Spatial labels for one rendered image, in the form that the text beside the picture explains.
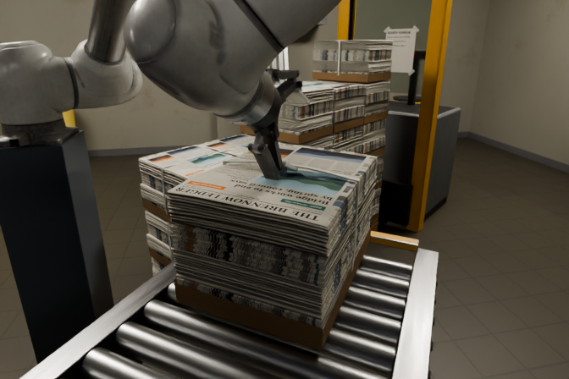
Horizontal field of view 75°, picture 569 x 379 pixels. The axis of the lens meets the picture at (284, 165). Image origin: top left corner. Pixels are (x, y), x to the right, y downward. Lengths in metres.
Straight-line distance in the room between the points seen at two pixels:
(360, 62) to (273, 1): 1.76
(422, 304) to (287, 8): 0.59
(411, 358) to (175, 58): 0.55
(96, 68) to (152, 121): 3.53
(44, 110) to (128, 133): 3.58
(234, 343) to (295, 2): 0.53
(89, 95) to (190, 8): 0.91
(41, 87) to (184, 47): 0.88
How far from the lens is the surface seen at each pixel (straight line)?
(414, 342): 0.71
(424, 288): 0.83
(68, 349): 0.75
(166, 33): 0.37
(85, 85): 1.24
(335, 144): 1.94
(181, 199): 0.64
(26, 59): 1.22
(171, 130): 4.71
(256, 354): 0.67
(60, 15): 4.83
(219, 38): 0.39
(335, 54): 2.23
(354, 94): 2.02
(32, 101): 1.22
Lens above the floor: 1.27
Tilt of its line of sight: 18 degrees down
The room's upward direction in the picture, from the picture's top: straight up
